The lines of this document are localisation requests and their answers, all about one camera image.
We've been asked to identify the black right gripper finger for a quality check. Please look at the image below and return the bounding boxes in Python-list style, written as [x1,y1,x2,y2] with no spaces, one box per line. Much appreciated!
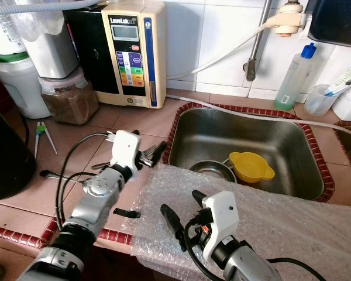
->
[191,189,212,210]
[159,203,192,249]

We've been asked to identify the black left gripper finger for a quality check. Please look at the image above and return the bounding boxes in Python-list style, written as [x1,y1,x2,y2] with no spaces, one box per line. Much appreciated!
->
[149,140,169,169]

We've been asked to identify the steel fork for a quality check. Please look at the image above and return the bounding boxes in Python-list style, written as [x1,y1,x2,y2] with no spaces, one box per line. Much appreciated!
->
[91,145,156,172]

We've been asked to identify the stainless steel bowl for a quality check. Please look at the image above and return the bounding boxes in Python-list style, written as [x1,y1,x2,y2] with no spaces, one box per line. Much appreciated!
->
[190,159,238,182]

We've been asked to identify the black tape strip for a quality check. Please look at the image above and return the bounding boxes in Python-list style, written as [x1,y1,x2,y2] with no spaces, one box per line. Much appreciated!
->
[120,208,144,219]

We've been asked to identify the clear bubble wrap sheet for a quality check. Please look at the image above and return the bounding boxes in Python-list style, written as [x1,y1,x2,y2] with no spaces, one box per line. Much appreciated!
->
[132,164,351,281]

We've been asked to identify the clear jar brown powder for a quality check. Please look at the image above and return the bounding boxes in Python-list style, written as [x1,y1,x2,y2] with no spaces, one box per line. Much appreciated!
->
[40,67,99,125]

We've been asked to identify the cream black water ionizer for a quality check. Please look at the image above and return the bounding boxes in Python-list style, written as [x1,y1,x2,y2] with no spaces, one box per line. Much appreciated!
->
[63,0,167,110]

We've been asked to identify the green white plastic tongs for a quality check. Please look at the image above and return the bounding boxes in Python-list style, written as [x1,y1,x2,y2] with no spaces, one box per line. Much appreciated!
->
[34,122,58,157]

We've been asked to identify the black electric kettle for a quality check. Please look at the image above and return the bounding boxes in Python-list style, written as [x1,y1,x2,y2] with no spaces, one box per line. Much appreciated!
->
[0,88,36,201]

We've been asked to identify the grey translucent filter cartridge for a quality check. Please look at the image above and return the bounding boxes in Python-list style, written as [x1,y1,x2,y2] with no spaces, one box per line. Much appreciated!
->
[18,0,82,81]

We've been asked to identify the white canister green lid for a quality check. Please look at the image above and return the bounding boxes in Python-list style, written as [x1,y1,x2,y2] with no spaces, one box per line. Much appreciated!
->
[0,52,50,119]

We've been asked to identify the clear bottle blue cap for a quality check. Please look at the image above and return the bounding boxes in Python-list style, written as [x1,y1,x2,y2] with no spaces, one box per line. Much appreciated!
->
[274,42,319,112]

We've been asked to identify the clear plastic cup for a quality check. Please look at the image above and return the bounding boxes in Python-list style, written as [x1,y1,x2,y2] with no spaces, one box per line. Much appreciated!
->
[304,85,337,116]

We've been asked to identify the white green toothpaste tube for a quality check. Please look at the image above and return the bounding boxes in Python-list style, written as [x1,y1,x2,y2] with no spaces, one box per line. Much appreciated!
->
[325,61,351,97]

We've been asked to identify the cream tap diverter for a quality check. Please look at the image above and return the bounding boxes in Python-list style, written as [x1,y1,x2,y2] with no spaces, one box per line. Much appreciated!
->
[266,3,311,37]

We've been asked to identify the dark framed tray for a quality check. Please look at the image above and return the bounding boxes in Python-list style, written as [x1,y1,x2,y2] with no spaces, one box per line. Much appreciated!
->
[307,0,351,50]

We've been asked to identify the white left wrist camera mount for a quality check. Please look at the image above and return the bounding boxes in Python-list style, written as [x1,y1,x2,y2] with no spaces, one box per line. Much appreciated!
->
[110,130,142,173]

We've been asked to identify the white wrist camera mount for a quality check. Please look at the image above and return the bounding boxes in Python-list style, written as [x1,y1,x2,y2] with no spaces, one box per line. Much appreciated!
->
[110,130,142,173]
[201,191,240,249]

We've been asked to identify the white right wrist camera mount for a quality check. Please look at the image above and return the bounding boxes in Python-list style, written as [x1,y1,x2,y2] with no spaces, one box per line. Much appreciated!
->
[201,191,240,249]

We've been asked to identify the thin white hose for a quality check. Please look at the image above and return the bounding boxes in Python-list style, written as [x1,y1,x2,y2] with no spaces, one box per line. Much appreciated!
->
[166,94,351,128]

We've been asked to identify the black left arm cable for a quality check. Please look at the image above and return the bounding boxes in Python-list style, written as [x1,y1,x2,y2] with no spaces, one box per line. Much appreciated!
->
[56,133,118,229]

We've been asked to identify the thick white hose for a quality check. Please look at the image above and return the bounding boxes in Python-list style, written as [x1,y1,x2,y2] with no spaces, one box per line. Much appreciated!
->
[167,15,281,80]

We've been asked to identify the chrome wall tap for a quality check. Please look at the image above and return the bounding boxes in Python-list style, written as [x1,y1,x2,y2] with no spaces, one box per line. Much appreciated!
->
[245,0,274,83]

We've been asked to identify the grey corrugated hose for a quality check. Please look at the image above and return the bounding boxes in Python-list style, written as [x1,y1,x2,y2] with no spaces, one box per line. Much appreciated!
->
[0,0,106,17]

